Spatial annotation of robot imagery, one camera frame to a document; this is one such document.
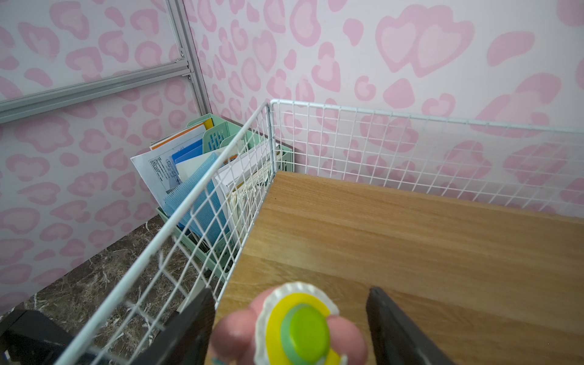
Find aluminium frame profile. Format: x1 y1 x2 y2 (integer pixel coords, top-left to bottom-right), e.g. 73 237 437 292
1 1 211 123

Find mint green file organizer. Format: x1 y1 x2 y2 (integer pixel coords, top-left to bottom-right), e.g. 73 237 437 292
158 109 294 285

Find papers and folders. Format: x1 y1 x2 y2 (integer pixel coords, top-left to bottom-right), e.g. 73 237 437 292
131 117 276 245

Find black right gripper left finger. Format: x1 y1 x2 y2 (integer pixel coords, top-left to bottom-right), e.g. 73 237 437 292
132 288 215 365

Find white wire wooden shelf rack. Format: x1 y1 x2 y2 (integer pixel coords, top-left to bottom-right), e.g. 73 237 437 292
58 100 583 364

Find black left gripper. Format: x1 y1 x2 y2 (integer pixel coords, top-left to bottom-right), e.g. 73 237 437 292
0 307 110 365

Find green hat pink figurine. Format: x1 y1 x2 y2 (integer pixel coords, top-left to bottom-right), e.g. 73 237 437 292
208 281 368 364

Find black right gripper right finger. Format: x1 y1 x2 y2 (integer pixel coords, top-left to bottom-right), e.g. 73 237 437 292
366 287 454 365

